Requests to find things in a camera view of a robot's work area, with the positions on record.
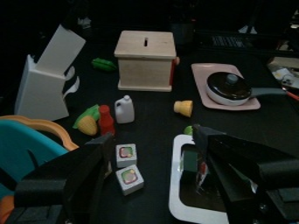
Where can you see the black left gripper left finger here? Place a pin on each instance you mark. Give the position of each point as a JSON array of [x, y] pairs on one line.
[[61, 180]]

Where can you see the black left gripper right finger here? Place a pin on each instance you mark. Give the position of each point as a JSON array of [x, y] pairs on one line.
[[252, 169]]

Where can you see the green sushi piece red-white face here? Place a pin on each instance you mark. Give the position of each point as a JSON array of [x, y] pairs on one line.
[[202, 172]]

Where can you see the white sushi roll block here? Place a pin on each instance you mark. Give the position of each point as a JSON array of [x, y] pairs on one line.
[[125, 155], [129, 178]]

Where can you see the teal basket orange rim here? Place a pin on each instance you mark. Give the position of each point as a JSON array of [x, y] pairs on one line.
[[27, 145]]

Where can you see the toy corn with green husk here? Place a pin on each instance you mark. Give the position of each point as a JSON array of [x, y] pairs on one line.
[[87, 124]]

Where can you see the white toy stove tray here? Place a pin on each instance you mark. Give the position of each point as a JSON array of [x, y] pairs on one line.
[[175, 189]]

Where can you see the red pen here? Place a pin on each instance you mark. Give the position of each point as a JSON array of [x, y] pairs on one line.
[[291, 93]]

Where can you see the white toy milk bottle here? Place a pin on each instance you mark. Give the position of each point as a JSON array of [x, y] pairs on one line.
[[124, 112]]

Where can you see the white smartphone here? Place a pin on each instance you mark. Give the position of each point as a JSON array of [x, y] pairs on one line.
[[291, 81]]

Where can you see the white toy knife block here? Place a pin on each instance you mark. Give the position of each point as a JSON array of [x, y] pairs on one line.
[[43, 87]]

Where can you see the pink square plate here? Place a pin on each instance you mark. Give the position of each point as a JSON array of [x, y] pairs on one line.
[[202, 78]]

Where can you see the green toy pea pod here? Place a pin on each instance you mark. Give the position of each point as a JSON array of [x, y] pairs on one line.
[[104, 64]]

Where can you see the black ribbed device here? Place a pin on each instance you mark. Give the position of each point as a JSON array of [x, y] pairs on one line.
[[227, 41]]

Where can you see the wooden coin box red side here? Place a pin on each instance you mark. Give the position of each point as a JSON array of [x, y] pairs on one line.
[[144, 64]]

